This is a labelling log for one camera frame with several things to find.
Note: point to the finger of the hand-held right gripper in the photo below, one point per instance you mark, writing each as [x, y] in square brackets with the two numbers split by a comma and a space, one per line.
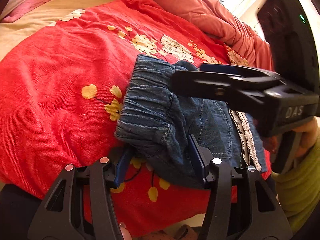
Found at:
[225, 68]
[212, 85]

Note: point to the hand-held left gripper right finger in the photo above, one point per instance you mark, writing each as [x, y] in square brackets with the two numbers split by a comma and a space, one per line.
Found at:
[197, 160]

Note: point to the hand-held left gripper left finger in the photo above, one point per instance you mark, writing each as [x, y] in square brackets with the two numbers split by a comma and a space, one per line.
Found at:
[122, 166]

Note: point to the blue denim pants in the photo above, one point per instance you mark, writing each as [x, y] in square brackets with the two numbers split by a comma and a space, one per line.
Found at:
[150, 105]

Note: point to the person's green-sleeved right forearm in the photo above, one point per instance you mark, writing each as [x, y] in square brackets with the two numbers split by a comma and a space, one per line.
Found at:
[300, 192]

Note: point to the person's left hand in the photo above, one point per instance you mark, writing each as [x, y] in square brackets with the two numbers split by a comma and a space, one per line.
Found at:
[125, 232]

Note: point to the person's right hand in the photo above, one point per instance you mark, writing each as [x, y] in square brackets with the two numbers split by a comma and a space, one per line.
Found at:
[311, 135]

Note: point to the salmon pink quilt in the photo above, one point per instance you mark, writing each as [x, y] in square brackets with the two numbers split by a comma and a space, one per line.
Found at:
[200, 7]

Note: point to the red floral blanket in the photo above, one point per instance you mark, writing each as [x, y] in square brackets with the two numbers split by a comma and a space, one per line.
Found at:
[50, 92]

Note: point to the bed with beige sheet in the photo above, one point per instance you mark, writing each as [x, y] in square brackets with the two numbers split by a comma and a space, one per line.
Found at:
[25, 27]

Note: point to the pale pink pillow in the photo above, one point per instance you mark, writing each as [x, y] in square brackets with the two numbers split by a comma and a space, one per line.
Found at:
[37, 2]

